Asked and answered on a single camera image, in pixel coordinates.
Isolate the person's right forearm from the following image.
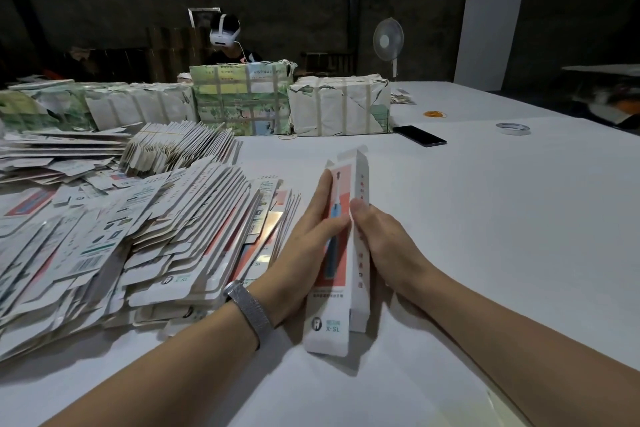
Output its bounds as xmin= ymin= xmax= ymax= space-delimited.
xmin=405 ymin=266 xmax=640 ymax=427

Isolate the row of white wrapped bundles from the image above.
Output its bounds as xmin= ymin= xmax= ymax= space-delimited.
xmin=0 ymin=79 xmax=196 ymax=133

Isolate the cluttered side table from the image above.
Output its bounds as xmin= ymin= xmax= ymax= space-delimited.
xmin=562 ymin=63 xmax=640 ymax=127

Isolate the white standing fan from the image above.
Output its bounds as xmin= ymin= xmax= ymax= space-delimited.
xmin=373 ymin=17 xmax=406 ymax=79

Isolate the black smartphone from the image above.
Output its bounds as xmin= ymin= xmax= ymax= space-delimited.
xmin=393 ymin=125 xmax=448 ymax=149

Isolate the pile of cartons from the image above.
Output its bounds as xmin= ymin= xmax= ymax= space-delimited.
xmin=0 ymin=131 xmax=301 ymax=363

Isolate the grey band wristwatch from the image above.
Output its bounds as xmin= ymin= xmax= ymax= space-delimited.
xmin=223 ymin=280 xmax=275 ymax=349

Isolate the white strapped wrapped bundle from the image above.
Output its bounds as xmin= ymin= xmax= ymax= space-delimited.
xmin=288 ymin=74 xmax=393 ymax=137

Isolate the fanned stack of white cartons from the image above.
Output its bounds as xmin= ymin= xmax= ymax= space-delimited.
xmin=120 ymin=121 xmax=241 ymax=175

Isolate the person's left hand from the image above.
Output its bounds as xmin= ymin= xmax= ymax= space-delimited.
xmin=245 ymin=169 xmax=351 ymax=328

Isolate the toothbrush carton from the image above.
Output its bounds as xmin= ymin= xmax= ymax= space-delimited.
xmin=303 ymin=146 xmax=373 ymax=358

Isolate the white head-mounted camera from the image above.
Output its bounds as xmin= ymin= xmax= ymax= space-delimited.
xmin=188 ymin=8 xmax=243 ymax=47

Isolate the white board panel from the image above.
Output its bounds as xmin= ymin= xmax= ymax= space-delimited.
xmin=454 ymin=0 xmax=529 ymax=93

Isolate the person's right hand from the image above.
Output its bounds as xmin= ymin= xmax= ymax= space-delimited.
xmin=350 ymin=198 xmax=441 ymax=308

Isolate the person's left forearm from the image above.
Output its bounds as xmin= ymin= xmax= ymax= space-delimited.
xmin=45 ymin=302 xmax=263 ymax=427

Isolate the green printed wrapped bundle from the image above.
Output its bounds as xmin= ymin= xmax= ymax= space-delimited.
xmin=190 ymin=60 xmax=298 ymax=137

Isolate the dark wooden chair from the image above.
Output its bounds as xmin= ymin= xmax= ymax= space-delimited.
xmin=300 ymin=51 xmax=353 ymax=75

